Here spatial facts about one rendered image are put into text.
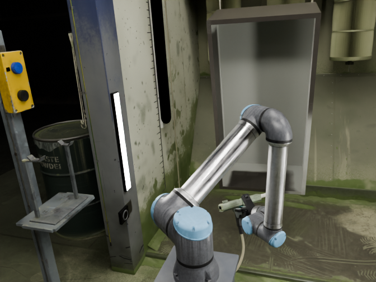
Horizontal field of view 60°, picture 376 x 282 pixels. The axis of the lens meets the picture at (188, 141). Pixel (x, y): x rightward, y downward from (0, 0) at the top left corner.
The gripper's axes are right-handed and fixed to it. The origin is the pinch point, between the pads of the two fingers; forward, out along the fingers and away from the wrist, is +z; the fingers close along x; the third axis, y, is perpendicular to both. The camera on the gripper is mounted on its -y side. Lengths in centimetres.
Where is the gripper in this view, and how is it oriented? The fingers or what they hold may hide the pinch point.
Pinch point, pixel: (236, 207)
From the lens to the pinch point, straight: 211.5
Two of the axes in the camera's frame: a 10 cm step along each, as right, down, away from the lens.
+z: -4.4, 1.3, 8.9
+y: 1.9, 9.8, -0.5
